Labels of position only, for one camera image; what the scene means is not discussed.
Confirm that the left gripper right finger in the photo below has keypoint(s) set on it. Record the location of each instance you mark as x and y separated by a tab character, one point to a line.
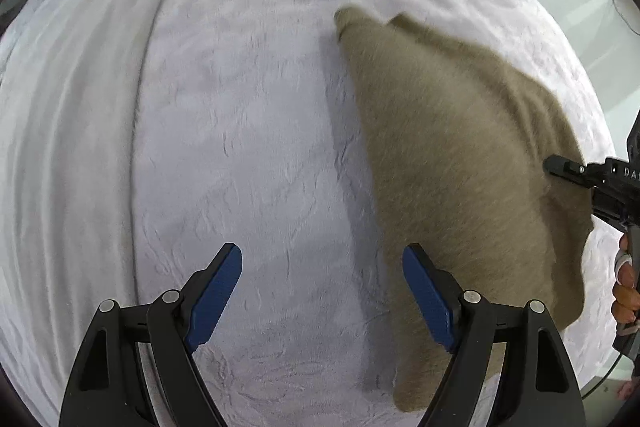
537	384

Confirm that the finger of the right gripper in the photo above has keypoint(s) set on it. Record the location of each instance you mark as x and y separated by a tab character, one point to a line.
571	171

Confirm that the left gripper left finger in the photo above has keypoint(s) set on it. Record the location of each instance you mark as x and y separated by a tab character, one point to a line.
107	387

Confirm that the olive knit sweater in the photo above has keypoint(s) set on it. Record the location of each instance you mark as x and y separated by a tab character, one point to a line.
456	139

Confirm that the right hand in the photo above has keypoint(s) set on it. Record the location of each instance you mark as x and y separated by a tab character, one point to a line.
626	297

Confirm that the lavender fleece blanket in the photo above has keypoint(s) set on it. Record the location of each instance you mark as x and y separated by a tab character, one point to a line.
247	132

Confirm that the pale blue duvet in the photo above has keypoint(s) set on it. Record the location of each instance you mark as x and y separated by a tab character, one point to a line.
70	72

